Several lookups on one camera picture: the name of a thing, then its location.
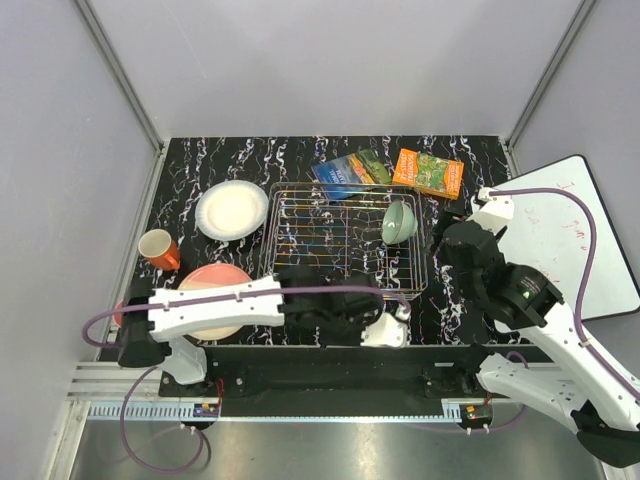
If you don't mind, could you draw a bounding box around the green ceramic bowl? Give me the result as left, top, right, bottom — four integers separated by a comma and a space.
381, 200, 418, 245

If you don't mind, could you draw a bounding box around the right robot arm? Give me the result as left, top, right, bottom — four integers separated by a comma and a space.
433, 217, 639, 468

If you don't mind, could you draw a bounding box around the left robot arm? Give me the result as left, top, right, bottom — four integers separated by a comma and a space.
117, 265, 385, 396

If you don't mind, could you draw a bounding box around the orange green book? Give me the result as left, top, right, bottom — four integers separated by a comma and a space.
392, 149, 464, 200

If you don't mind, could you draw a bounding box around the white whiteboard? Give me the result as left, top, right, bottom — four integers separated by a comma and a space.
486, 155, 639, 321

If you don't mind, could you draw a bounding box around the blue landscape book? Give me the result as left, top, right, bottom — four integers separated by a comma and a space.
312, 149, 392, 201

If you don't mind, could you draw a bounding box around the pink cream floral plate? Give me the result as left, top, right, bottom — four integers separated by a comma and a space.
178, 263, 251, 341

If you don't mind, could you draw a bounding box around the white paper plate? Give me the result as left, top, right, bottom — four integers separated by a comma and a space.
195, 180, 269, 242

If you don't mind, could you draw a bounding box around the orange mug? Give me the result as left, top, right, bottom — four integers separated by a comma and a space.
138, 229, 180, 271

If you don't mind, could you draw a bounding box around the pink cup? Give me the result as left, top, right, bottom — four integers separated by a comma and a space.
112, 299, 124, 328

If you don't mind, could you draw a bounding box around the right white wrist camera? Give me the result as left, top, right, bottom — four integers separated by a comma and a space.
467, 187, 515, 239

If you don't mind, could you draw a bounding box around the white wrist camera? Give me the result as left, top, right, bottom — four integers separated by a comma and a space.
360, 305, 411, 348
467, 187, 515, 239

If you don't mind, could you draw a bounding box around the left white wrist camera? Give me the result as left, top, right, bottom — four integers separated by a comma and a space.
360, 305, 411, 348

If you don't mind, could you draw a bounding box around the metal wire dish rack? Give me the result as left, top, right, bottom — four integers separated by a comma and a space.
257, 182, 428, 300

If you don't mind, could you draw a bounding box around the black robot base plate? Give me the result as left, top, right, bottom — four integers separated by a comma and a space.
97, 343, 576, 419

